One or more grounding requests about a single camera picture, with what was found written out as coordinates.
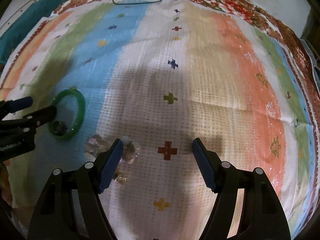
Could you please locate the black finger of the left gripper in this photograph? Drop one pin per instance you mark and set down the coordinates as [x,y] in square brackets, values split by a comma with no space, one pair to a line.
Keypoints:
[12,106]
[39,118]

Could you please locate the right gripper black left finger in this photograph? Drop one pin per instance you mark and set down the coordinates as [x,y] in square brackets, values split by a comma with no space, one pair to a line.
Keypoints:
[54,216]

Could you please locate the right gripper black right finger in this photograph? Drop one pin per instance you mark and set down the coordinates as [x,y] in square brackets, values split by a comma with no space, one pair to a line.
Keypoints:
[262,215]

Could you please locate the pale stone bead jewelry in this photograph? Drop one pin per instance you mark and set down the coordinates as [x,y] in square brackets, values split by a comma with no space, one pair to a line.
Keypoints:
[96,145]

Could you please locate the person's left hand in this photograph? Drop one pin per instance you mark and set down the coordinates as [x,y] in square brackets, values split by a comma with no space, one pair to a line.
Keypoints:
[5,185]

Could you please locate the green jade bangle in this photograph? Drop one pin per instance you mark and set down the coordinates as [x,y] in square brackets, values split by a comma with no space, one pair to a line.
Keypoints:
[57,129]

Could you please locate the teal pillow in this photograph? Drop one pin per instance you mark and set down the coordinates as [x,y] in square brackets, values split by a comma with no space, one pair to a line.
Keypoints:
[16,33]

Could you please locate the striped colourful woven cloth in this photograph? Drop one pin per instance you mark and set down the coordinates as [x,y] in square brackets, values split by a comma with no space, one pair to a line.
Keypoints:
[164,74]

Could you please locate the grey plastic bin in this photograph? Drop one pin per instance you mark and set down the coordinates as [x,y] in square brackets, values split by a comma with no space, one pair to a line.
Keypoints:
[310,53]

